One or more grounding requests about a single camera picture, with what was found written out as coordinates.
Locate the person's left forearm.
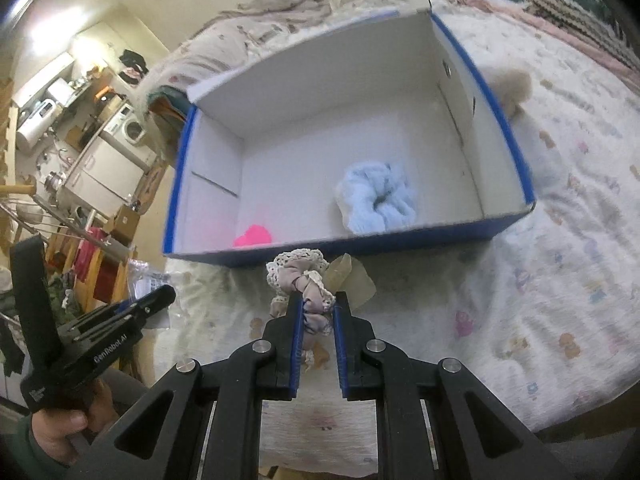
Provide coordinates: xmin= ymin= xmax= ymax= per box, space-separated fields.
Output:
xmin=0 ymin=417 xmax=76 ymax=480

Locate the light blue fluffy scrunchie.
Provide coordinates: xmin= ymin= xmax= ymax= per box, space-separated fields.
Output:
xmin=335 ymin=161 xmax=417 ymax=234

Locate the brown cardboard box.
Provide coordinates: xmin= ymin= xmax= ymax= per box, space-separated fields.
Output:
xmin=113 ymin=206 xmax=140 ymax=242

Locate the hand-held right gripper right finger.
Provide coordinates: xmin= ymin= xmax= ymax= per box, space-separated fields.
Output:
xmin=334 ymin=291 xmax=592 ymax=480

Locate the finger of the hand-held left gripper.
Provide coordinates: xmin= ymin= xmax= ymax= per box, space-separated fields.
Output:
xmin=107 ymin=285 xmax=177 ymax=328

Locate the printed white bed blanket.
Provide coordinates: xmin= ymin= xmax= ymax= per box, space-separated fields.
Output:
xmin=136 ymin=0 xmax=640 ymax=478

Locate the white cabinet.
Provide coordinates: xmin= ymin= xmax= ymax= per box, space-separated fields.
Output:
xmin=64 ymin=137 xmax=147 ymax=211

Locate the cream fluffy scrunchie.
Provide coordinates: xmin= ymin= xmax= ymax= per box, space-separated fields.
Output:
xmin=484 ymin=69 xmax=533 ymax=117

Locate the white water heater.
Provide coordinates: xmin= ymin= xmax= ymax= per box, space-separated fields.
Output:
xmin=16 ymin=100 xmax=57 ymax=153

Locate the beige lace-trimmed scrunchie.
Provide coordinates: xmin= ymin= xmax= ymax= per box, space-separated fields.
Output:
xmin=265 ymin=248 xmax=337 ymax=368

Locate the red cloth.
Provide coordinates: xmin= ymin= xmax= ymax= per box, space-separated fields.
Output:
xmin=75 ymin=227 xmax=123 ymax=306

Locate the white washing machine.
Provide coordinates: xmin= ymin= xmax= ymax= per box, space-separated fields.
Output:
xmin=102 ymin=104 xmax=157 ymax=161

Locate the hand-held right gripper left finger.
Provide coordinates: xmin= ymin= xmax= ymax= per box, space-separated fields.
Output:
xmin=98 ymin=292 xmax=304 ymax=480

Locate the wooden drying rack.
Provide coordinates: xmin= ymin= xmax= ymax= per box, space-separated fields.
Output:
xmin=0 ymin=185 xmax=132 ymax=311

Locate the blue and white cardboard box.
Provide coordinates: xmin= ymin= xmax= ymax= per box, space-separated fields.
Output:
xmin=162 ymin=0 xmax=537 ymax=268

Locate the pink fluffy scrunchie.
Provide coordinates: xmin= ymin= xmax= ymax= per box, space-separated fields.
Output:
xmin=233 ymin=224 xmax=274 ymax=249

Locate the patterned knit blanket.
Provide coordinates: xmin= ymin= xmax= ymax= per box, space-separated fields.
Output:
xmin=525 ymin=0 xmax=640 ymax=68

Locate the person's left hand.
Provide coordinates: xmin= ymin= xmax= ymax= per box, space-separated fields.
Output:
xmin=31 ymin=379 xmax=120 ymax=468

